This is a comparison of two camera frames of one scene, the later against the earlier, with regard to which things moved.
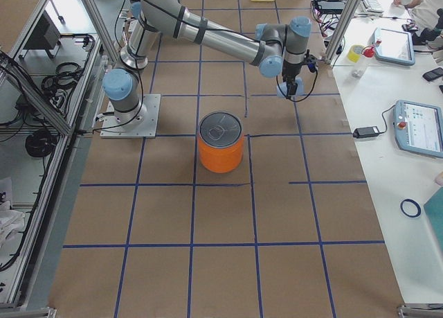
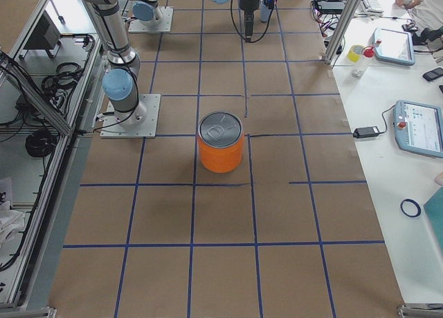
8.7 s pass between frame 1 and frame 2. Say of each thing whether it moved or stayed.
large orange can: stayed
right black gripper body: moved
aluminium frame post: stayed
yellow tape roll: stayed
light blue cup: moved
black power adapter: stayed
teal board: stayed
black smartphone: stayed
